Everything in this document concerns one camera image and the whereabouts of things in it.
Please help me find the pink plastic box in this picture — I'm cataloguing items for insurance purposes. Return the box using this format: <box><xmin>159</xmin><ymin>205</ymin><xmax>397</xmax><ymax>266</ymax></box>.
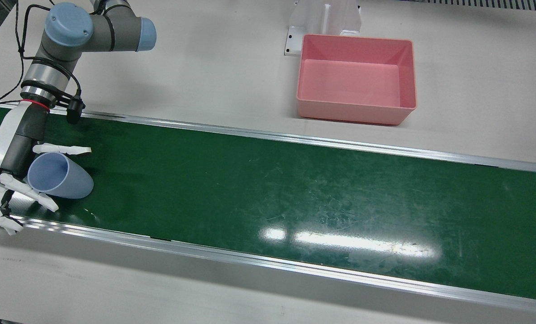
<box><xmin>296</xmin><ymin>34</ymin><xmax>418</xmax><ymax>126</ymax></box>

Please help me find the white metal bracket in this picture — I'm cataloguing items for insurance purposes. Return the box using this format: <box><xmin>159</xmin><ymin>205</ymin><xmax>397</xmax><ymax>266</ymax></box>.
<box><xmin>284</xmin><ymin>0</ymin><xmax>363</xmax><ymax>57</ymax></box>

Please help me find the blue plastic cup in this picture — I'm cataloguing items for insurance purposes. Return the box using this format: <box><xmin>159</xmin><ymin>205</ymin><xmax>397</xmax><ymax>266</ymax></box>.
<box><xmin>27</xmin><ymin>152</ymin><xmax>94</xmax><ymax>199</ymax></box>

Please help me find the right robot dexterous hand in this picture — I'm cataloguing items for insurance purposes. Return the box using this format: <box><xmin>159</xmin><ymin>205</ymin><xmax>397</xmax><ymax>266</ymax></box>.
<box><xmin>0</xmin><ymin>100</ymin><xmax>92</xmax><ymax>236</ymax></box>

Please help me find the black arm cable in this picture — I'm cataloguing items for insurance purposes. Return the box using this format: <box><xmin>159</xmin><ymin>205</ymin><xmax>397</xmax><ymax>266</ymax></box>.
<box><xmin>0</xmin><ymin>0</ymin><xmax>83</xmax><ymax>105</ymax></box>

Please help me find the green conveyor belt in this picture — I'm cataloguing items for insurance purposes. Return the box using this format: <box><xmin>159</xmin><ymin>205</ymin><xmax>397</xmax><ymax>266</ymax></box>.
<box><xmin>0</xmin><ymin>100</ymin><xmax>536</xmax><ymax>313</ymax></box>

